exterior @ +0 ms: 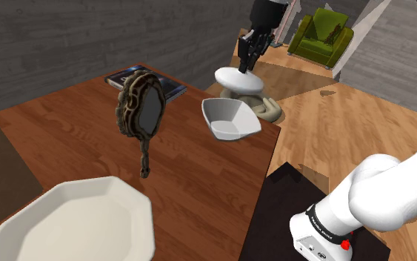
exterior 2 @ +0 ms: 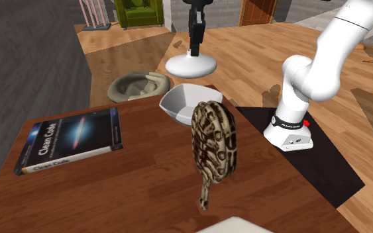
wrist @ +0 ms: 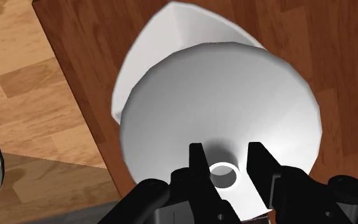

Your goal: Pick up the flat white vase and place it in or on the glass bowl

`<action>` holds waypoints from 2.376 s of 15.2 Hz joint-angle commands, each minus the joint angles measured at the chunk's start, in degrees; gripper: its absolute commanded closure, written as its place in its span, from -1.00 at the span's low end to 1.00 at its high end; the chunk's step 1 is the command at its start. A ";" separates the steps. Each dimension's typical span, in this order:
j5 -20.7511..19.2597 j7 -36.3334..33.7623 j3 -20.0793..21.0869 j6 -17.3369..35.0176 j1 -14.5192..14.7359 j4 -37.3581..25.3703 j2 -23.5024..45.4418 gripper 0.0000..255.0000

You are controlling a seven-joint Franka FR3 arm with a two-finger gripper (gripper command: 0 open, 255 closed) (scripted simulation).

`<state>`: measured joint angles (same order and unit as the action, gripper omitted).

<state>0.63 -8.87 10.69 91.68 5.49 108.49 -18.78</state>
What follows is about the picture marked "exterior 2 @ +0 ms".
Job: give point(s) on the white flat object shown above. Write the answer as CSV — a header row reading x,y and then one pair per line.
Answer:
x,y
234,226

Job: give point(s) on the brown patterned paddle-shaped figure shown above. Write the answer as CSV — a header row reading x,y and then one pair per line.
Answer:
x,y
213,138

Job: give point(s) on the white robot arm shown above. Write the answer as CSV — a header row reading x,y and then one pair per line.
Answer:
x,y
305,80

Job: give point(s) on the brown wooden door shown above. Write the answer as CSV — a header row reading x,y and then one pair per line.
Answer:
x,y
257,11

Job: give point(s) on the beige round pet bed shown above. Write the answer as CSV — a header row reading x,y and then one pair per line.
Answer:
x,y
134,87

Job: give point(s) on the white round dome object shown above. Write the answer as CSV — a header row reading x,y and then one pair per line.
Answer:
x,y
189,66

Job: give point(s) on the green armchair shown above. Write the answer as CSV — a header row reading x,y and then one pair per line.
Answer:
x,y
139,13

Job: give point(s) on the brown wooden table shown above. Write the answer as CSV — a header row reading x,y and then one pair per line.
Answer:
x,y
115,196

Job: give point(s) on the pink rack on grey base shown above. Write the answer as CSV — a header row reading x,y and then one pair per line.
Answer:
x,y
95,19

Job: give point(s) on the dark blue hardcover book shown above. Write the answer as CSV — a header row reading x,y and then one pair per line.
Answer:
x,y
73,137

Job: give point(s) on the white angular bowl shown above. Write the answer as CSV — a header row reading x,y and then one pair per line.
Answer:
x,y
179,100

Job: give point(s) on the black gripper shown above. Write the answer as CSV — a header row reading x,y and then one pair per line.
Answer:
x,y
197,34

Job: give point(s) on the black robot stand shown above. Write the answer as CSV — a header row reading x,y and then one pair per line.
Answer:
x,y
328,167

